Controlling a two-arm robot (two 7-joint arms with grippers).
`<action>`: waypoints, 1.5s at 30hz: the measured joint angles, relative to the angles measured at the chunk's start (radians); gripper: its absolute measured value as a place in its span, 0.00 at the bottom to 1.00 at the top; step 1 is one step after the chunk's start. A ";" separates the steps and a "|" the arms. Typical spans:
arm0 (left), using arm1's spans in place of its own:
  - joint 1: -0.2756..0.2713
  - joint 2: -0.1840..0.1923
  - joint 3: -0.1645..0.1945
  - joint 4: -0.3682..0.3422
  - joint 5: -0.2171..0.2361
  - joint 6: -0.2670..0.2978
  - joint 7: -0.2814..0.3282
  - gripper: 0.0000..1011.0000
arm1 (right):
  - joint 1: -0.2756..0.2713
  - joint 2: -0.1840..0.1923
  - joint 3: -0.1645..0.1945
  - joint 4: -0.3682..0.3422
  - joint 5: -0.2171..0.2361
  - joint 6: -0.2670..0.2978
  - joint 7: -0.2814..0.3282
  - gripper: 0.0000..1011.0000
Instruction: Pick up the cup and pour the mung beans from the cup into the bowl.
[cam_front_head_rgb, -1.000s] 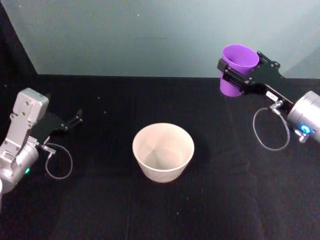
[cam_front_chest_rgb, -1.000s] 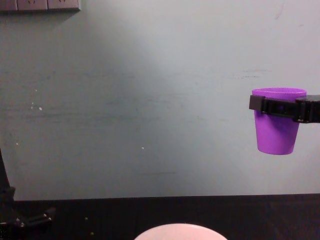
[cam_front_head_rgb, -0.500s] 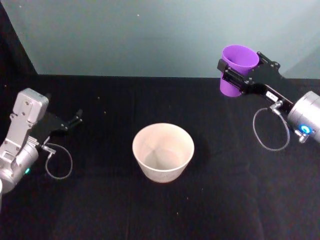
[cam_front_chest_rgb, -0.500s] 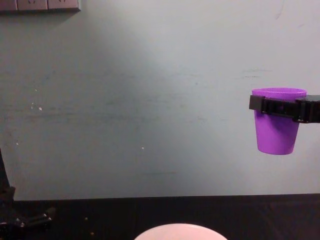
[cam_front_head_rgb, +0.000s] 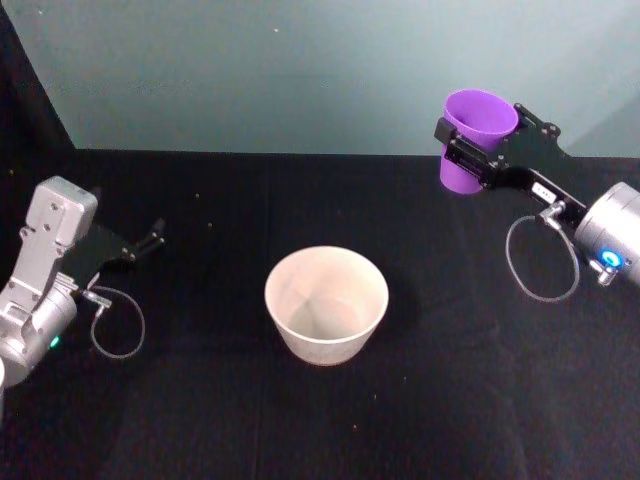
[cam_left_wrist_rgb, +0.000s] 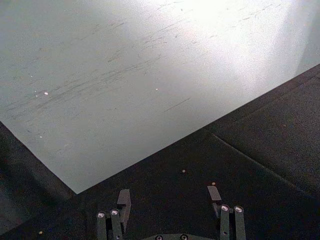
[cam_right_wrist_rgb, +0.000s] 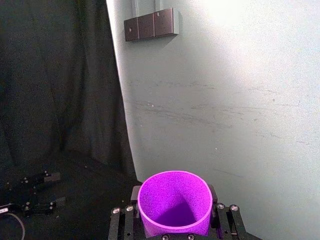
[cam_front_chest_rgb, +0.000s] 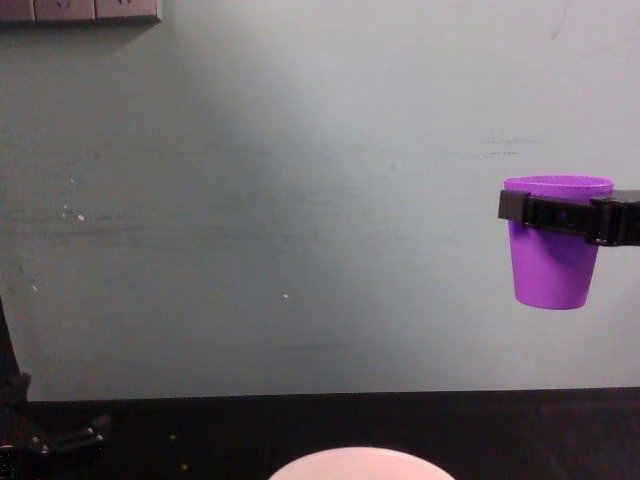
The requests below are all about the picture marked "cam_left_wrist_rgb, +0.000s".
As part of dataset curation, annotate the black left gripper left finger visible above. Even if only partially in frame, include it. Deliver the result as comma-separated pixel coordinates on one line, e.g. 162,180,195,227
96,188,132,240

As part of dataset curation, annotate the black table cloth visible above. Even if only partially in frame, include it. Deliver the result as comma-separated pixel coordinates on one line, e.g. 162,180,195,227
0,63,320,240

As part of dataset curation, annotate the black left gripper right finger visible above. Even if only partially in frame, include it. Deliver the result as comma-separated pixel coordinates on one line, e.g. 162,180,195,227
206,185,247,240

